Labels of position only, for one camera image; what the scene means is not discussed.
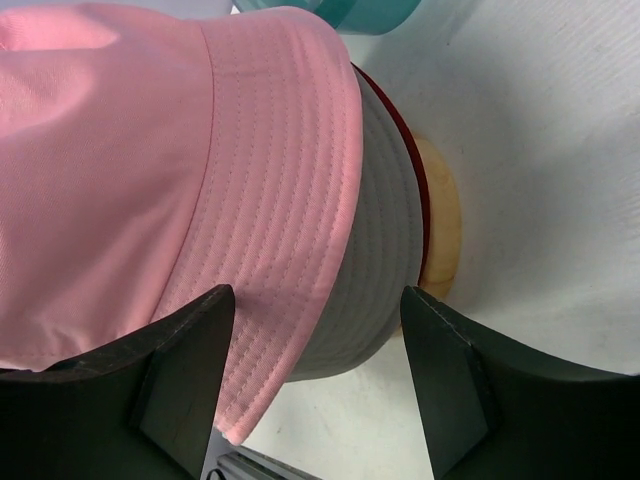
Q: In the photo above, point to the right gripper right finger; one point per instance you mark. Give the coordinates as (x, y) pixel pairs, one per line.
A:
(494, 408)

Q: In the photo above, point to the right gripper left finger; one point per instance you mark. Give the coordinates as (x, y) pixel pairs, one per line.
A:
(140, 407)

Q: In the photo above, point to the grey bucket hat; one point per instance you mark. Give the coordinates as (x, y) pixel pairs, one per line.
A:
(363, 310)

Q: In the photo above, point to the dark red cap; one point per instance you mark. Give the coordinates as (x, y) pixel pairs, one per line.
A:
(417, 164)

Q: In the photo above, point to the wooden egg-shaped hat stand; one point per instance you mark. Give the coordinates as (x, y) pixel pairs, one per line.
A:
(446, 223)

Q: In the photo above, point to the teal transparent plastic tray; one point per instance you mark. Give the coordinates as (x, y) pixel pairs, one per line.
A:
(368, 17)

